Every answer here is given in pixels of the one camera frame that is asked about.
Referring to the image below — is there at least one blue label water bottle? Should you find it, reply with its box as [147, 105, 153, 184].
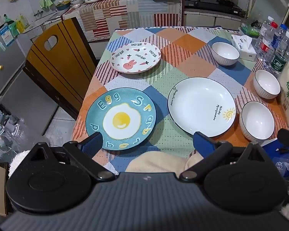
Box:
[265, 24, 289, 70]

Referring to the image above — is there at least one clear white cap bottle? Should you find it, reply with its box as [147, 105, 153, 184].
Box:
[256, 16, 275, 51]

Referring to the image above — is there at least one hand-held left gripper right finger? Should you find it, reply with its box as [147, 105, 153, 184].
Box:
[179, 132, 268, 181]

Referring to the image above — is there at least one blue printed bag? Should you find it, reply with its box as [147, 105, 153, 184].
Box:
[262, 138, 289, 181]

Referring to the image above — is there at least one white tissue pack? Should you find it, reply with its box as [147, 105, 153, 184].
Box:
[231, 34, 257, 61]

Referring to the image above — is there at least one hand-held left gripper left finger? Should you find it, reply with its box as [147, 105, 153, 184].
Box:
[30, 132, 116, 181]

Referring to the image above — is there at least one pink rabbit print plate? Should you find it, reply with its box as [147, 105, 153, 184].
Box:
[110, 42, 162, 74]

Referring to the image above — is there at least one blue basin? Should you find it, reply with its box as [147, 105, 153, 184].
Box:
[55, 0, 72, 11]

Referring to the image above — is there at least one green label water bottle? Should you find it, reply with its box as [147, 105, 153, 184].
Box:
[270, 31, 289, 78]

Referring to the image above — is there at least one grey refrigerator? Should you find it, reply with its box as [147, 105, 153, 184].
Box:
[0, 20, 59, 136]

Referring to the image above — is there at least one green plastic bottle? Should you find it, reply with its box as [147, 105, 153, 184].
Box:
[3, 14, 18, 37]

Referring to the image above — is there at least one yellow plastic bottle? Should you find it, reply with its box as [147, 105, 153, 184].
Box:
[16, 14, 30, 33]

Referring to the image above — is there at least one blue fried egg plate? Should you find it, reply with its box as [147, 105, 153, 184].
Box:
[85, 88, 157, 151]

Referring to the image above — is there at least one white ribbed bowl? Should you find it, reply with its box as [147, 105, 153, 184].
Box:
[211, 41, 240, 66]
[239, 101, 275, 141]
[253, 69, 281, 100]

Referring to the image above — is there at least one patchwork tablecloth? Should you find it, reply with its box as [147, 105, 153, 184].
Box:
[72, 26, 289, 174]

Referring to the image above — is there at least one striped counter cloth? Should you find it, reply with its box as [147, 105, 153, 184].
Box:
[62, 0, 183, 43]

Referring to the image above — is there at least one wooden chair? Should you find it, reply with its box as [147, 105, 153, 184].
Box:
[23, 17, 98, 121]

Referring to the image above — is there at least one green plastic basket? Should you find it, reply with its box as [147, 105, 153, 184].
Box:
[240, 20, 262, 38]

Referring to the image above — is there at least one white plate with sun print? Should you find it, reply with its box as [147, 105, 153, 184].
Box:
[167, 77, 237, 137]

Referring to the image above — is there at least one red label water bottle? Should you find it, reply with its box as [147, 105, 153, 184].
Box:
[257, 22, 279, 62]

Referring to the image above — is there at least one cream fleece garment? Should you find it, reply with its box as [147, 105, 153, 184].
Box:
[125, 151, 204, 174]

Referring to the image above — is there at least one green hanging cloth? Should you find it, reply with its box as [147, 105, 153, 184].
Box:
[39, 0, 54, 9]

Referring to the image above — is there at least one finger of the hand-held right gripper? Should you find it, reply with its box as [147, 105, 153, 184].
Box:
[278, 128, 289, 151]

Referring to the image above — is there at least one black gas stove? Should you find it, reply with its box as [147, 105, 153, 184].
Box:
[182, 0, 244, 15]

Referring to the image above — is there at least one white fluffy cloth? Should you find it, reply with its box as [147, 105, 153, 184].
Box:
[8, 150, 31, 177]

